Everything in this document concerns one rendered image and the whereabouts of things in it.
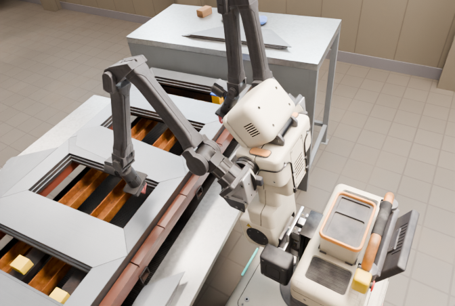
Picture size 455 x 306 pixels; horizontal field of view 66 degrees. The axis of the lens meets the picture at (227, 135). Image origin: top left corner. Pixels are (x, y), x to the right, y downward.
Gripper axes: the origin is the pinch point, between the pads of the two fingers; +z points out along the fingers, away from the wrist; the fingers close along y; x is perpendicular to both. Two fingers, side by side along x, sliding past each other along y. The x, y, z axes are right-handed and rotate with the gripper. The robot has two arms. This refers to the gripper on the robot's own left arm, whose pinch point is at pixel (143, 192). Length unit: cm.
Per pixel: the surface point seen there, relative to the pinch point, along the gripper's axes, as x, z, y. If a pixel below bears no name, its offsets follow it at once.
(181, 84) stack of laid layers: -33, 24, -82
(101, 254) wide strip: 2.3, -6.4, 30.2
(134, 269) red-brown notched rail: 16.0, -2.6, 30.0
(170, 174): 5.4, 4.0, -13.6
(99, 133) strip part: -48, 7, -26
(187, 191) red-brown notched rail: 15.9, 6.8, -9.1
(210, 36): -20, 6, -111
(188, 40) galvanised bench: -34, 7, -106
